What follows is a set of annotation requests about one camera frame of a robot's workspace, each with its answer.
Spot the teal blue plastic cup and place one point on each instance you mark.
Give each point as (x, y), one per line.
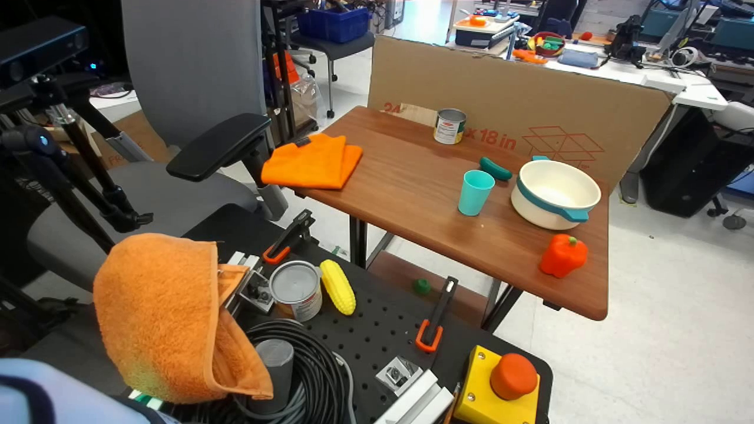
(474, 195)

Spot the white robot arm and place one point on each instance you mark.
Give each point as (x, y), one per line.
(55, 392)

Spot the wooden table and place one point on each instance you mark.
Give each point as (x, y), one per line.
(408, 189)

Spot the folded orange cloth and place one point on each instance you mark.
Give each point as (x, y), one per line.
(312, 162)

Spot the yellow banana toy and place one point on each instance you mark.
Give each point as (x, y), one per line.
(339, 288)

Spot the small green toy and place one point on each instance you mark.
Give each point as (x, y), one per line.
(425, 288)

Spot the plain silver metal can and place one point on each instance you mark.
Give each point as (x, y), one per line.
(299, 288)

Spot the silver tin can with label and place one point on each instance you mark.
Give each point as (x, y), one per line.
(449, 127)

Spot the black perforated board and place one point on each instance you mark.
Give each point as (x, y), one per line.
(379, 330)

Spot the small teal toy piece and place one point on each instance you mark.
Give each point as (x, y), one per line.
(497, 167)

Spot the black and white marker tag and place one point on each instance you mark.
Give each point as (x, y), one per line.
(396, 372)

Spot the grey cylinder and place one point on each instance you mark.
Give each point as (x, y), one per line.
(277, 364)

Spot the orange toy bell pepper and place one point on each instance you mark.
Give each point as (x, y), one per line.
(561, 258)

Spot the aluminium extrusion bar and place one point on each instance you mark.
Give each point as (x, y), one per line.
(415, 398)

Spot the blue storage bin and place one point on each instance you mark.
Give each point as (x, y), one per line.
(335, 23)

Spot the brown cardboard panel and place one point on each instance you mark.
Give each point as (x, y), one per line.
(551, 101)

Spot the yellow emergency stop box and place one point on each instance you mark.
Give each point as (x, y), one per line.
(498, 386)

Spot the grey office chair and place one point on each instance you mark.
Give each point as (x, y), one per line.
(196, 62)

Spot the large orange towel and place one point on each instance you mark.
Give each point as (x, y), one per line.
(166, 314)

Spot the white background table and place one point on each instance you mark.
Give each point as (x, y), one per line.
(638, 73)

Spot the dark bag on floor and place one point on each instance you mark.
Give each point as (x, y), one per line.
(691, 165)

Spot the black caster foot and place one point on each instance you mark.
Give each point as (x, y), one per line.
(729, 214)

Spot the black camera tripod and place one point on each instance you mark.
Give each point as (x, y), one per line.
(63, 155)

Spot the black camera on tripod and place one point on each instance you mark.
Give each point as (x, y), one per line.
(40, 48)

